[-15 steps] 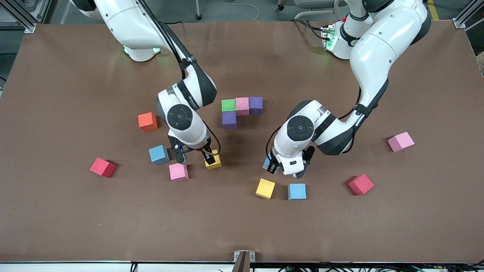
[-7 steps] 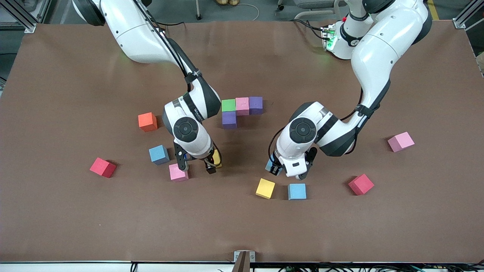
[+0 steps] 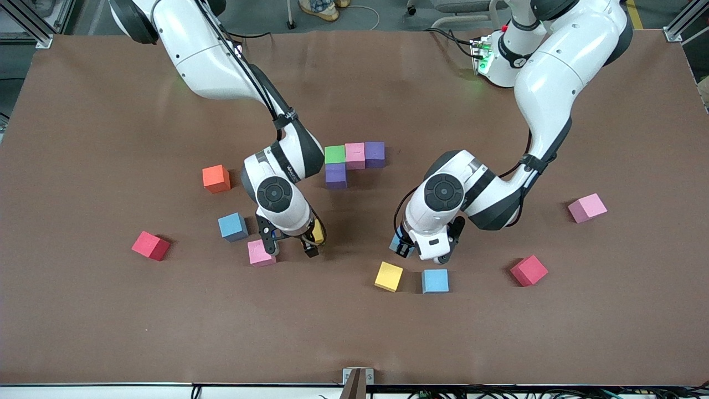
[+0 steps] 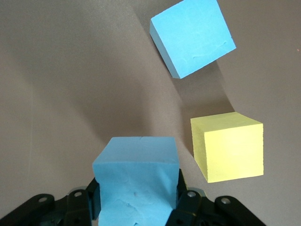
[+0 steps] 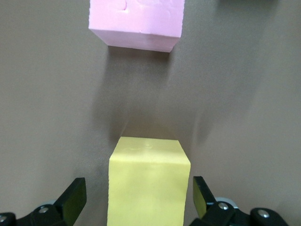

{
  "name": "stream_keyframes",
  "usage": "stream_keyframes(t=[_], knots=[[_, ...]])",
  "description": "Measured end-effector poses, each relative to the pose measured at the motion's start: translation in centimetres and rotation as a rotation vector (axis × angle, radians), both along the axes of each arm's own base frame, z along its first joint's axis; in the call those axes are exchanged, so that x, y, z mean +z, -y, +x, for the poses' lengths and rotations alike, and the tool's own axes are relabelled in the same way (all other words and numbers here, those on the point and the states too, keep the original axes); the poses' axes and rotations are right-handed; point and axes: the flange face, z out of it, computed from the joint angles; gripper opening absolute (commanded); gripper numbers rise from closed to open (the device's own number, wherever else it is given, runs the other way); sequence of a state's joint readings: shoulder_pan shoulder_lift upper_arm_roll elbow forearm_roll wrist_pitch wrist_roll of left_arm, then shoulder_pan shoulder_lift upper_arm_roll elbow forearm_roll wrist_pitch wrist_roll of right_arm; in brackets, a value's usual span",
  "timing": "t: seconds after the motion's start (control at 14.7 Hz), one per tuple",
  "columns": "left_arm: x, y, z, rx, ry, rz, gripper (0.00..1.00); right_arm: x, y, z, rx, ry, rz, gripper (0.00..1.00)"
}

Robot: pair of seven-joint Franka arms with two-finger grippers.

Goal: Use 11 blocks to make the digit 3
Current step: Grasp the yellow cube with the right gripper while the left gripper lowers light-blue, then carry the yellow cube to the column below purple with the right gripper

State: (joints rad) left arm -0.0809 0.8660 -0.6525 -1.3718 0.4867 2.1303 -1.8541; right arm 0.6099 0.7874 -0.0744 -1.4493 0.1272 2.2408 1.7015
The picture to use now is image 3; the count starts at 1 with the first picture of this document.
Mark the aluminium frame post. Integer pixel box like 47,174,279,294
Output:
0,0,75,49
664,0,709,44

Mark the white table edge rail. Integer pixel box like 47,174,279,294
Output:
0,382,709,399

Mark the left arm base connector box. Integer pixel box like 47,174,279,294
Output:
470,35,495,76

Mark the grey chair base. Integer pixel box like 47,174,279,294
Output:
403,0,502,29

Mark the purple foam cube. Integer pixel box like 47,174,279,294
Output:
364,141,386,168
325,163,348,190

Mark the white floor cable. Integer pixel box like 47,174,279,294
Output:
332,4,381,31

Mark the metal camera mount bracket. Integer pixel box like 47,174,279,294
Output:
339,367,375,399

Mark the pink foam cube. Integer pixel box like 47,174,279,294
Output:
247,238,277,268
567,193,608,224
345,142,367,171

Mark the red foam cube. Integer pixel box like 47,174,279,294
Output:
510,254,549,287
131,231,171,262

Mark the orange foam cube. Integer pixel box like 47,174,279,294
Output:
202,164,232,194

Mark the blue foam cube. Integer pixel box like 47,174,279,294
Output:
217,212,249,242
389,233,413,257
422,269,450,294

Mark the black left arm base cable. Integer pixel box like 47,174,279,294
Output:
425,27,478,58

